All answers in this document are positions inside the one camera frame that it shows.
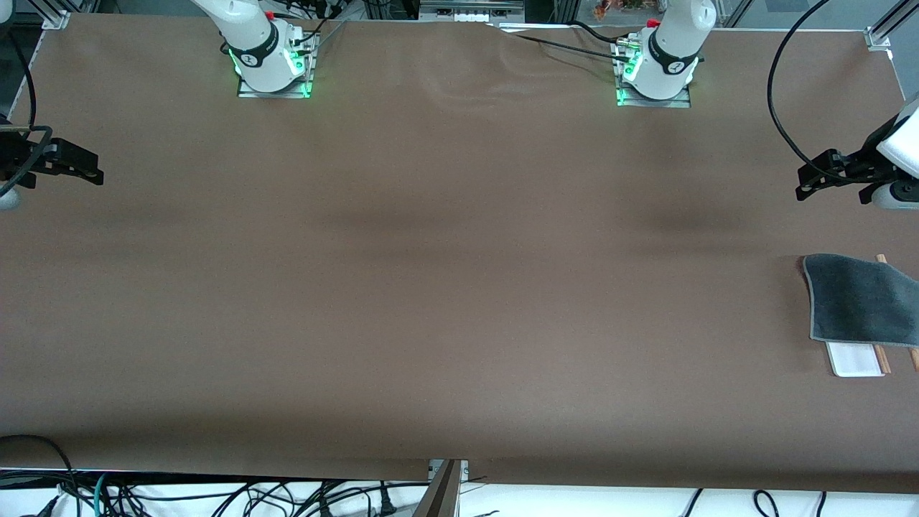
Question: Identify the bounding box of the thick black floor cable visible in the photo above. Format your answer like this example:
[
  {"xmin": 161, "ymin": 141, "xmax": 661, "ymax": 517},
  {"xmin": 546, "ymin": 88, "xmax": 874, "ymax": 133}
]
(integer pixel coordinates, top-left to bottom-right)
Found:
[{"xmin": 0, "ymin": 434, "xmax": 78, "ymax": 498}]

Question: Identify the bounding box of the brown table cover sheet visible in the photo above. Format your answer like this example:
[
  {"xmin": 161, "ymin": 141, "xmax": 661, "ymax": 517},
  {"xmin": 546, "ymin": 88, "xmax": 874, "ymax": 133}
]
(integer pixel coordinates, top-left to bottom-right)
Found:
[{"xmin": 0, "ymin": 13, "xmax": 919, "ymax": 495}]

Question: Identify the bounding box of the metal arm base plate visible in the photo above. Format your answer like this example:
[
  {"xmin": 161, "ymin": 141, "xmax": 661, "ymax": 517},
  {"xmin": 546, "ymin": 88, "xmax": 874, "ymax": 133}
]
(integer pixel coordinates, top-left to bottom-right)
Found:
[
  {"xmin": 616, "ymin": 39, "xmax": 692, "ymax": 108},
  {"xmin": 237, "ymin": 32, "xmax": 314, "ymax": 99}
]

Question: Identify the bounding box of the white power strip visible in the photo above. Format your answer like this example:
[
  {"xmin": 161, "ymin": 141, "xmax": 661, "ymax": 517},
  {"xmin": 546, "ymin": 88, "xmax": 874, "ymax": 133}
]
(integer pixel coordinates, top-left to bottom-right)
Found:
[{"xmin": 420, "ymin": 0, "xmax": 525, "ymax": 22}]

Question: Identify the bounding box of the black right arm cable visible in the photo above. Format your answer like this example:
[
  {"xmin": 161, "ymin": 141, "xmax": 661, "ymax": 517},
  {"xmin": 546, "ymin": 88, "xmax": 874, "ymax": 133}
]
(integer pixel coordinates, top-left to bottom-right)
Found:
[{"xmin": 0, "ymin": 29, "xmax": 55, "ymax": 198}]

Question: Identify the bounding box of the short black table cable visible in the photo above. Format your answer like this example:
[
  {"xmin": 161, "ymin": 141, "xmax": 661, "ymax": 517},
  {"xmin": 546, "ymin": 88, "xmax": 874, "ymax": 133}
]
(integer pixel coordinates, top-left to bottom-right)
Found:
[{"xmin": 571, "ymin": 20, "xmax": 627, "ymax": 45}]

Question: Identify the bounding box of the grey microfibre towel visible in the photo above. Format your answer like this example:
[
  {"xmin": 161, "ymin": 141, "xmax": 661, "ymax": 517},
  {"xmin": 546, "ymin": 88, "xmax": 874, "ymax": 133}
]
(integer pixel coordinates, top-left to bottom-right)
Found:
[{"xmin": 802, "ymin": 253, "xmax": 919, "ymax": 349}]

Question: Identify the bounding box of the white rack with wooden rods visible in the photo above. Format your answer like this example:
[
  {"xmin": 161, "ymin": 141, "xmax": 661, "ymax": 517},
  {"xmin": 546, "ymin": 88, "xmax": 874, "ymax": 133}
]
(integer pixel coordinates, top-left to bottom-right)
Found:
[{"xmin": 826, "ymin": 254, "xmax": 919, "ymax": 378}]

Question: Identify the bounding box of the long black table cable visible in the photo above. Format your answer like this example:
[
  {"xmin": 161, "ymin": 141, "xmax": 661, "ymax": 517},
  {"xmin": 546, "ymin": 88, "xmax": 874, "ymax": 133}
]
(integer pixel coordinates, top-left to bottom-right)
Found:
[{"xmin": 488, "ymin": 23, "xmax": 624, "ymax": 62}]

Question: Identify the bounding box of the dark angled post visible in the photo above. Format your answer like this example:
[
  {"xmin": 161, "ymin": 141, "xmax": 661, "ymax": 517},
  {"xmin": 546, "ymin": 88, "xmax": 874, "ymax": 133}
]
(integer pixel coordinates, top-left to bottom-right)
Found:
[{"xmin": 413, "ymin": 460, "xmax": 462, "ymax": 517}]

